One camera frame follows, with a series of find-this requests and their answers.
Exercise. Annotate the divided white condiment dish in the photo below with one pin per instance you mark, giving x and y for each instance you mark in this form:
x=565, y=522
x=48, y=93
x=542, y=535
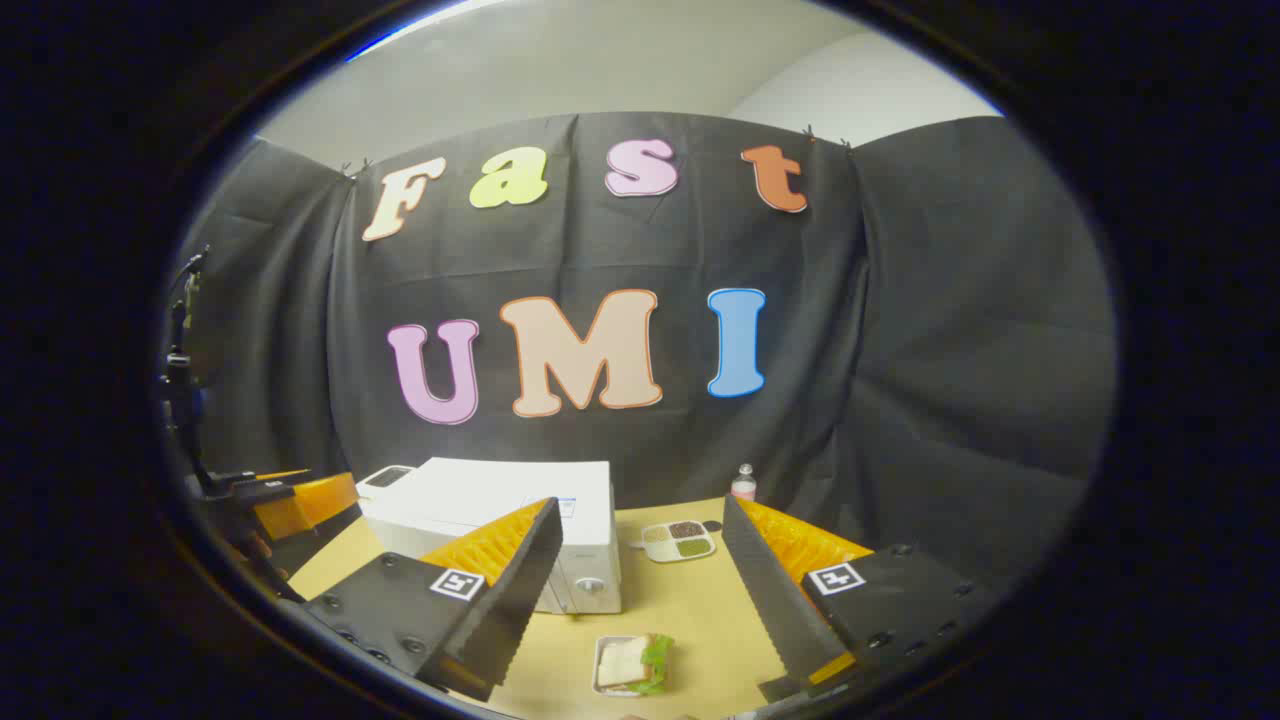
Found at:
x=678, y=541

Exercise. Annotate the white microwave oven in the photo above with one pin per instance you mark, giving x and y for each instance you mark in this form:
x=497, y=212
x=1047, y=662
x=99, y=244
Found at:
x=480, y=500

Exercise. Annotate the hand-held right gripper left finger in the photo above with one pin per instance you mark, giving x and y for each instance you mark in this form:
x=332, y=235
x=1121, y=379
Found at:
x=512, y=605

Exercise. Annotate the sandwich with lettuce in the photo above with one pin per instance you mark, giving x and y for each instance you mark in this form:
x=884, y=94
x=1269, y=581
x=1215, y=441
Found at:
x=630, y=660

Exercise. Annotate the small white ribbed tray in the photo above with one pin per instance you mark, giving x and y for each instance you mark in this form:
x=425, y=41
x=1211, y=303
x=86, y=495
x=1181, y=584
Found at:
x=597, y=680

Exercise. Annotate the black backdrop cloth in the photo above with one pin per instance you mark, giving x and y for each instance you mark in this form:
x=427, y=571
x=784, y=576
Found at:
x=900, y=350

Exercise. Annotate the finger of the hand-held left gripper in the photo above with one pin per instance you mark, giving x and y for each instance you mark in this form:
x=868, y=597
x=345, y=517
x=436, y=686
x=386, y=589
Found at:
x=310, y=505

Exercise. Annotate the clear bottle with pink label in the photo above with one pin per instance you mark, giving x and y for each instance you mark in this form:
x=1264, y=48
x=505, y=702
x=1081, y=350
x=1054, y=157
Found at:
x=743, y=487

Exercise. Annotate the white toaster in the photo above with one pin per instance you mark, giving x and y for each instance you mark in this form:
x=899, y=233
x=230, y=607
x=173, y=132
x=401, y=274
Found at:
x=386, y=477

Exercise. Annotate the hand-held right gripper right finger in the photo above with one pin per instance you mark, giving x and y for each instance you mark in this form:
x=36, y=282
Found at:
x=775, y=610

